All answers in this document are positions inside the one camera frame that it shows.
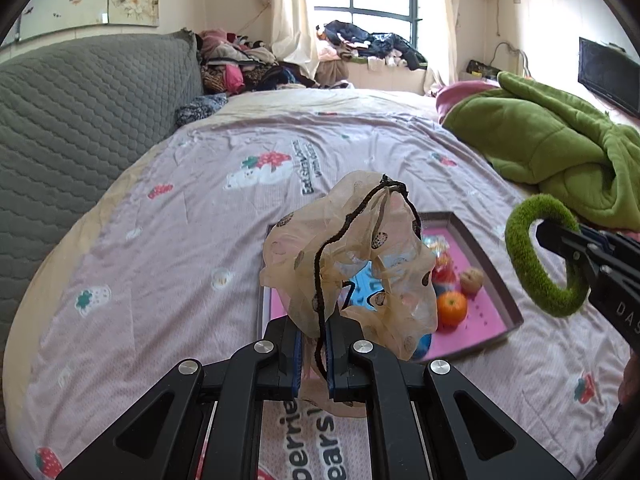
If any person's right hand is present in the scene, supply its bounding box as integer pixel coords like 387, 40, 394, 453
618, 354, 640, 405

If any green fleece blanket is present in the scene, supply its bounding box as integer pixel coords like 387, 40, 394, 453
444, 72, 639, 232

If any black television screen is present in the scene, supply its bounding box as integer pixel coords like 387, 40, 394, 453
578, 37, 639, 118

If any clothes pile by headboard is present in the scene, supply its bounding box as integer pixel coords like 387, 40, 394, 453
175, 29, 319, 128

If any orange tangerine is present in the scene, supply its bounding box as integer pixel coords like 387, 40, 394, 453
437, 290, 468, 327

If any clothes pile on windowsill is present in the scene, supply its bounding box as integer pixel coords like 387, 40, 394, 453
316, 21, 428, 70

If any pink pillow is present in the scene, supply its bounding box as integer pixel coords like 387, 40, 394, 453
435, 80, 499, 125

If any brown walnut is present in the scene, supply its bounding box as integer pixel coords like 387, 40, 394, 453
459, 266, 485, 296

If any grey quilted headboard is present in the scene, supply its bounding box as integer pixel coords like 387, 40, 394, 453
0, 29, 206, 351

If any beige sheer drawstring bag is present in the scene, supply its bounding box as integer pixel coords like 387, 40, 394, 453
260, 170, 438, 418

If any dark cardboard box tray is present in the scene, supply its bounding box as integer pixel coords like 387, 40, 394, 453
260, 194, 523, 376

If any cream curtain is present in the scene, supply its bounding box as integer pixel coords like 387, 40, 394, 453
260, 0, 319, 78

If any pink strawberry bed sheet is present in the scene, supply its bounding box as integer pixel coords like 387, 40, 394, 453
3, 89, 629, 479

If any green fuzzy ring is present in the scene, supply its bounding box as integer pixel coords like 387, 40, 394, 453
503, 193, 590, 319

